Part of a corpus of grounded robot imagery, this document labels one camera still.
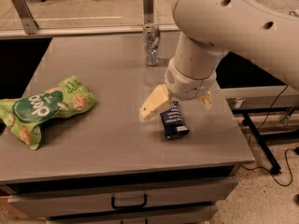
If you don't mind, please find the grey drawer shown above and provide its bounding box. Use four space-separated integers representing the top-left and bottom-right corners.
46 205 218 224
8 176 237 217

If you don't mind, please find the black drawer handle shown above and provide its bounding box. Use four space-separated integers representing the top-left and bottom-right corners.
110 194 148 210

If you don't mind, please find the black floor cable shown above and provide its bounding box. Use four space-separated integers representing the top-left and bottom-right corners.
241 84 299 188

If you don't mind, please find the dark blue rxbar wrapper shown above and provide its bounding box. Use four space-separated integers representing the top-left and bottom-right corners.
160 101 190 140

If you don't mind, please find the grey upper drawer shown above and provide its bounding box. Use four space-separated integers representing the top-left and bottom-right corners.
8 176 237 217

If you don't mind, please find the middle metal bracket post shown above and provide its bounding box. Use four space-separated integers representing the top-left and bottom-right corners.
143 0 154 23

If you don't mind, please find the black metal stand leg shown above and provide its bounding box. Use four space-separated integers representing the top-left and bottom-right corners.
243 113 281 175

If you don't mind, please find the left metal bracket post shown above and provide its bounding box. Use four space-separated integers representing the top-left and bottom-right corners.
11 0 38 35

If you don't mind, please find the grey lower drawer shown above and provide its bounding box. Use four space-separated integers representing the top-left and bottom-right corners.
46 205 218 224

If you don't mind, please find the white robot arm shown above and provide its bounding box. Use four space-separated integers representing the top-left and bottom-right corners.
139 0 299 119

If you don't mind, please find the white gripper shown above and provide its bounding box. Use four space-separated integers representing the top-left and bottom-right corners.
139 59 216 120

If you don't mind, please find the green chip bag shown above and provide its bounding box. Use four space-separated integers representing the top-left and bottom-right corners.
0 76 95 150

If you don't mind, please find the metal bracket post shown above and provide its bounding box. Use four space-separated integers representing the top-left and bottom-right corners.
143 0 154 23
11 0 38 35

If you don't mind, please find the silver redbull can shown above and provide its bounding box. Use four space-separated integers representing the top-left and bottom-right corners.
143 23 160 66

